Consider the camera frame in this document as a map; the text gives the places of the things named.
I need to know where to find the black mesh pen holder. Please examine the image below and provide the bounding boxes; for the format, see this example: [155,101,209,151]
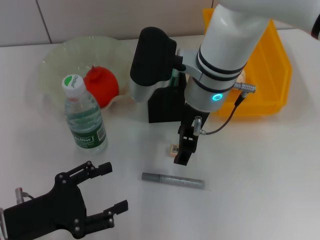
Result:
[147,72,188,124]

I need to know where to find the left gripper cable plug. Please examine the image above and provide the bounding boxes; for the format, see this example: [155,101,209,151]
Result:
[14,186,36,204]

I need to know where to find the red-orange toy orange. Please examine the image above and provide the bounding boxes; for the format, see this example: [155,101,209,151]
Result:
[82,66,120,109]

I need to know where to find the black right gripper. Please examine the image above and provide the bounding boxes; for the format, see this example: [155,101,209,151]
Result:
[173,101,211,167]

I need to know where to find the translucent wavy fruit bowl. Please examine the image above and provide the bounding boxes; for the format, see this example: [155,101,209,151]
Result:
[37,35,141,111]

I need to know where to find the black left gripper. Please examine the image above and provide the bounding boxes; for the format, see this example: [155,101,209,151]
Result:
[3,160,130,240]

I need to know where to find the mint green utility knife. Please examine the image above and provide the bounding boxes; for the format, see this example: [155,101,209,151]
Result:
[170,69,180,88]

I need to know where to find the beige eraser with barcode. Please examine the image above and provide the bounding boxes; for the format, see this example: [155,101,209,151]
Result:
[167,143,180,158]

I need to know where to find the yellow plastic storage bin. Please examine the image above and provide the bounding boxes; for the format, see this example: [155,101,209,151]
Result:
[202,7,293,118]

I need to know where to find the clear water bottle green label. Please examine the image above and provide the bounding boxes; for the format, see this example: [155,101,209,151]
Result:
[61,74,109,155]

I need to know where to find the plain white partition board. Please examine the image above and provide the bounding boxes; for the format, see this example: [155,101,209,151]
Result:
[0,0,51,48]
[37,0,218,45]

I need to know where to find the silver glitter marker pen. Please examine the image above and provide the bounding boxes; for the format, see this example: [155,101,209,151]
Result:
[141,171,205,190]

